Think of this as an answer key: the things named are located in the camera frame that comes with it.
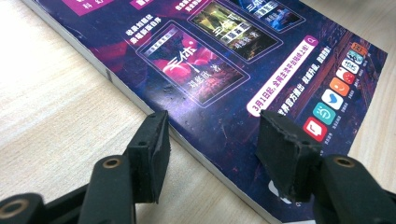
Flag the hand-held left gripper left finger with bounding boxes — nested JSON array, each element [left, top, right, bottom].
[[125, 109, 172, 205]]

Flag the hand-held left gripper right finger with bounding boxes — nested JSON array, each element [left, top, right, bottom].
[[255, 109, 324, 203]]

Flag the dark blue illustrated magazine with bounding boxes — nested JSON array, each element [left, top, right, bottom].
[[21, 0, 389, 224]]

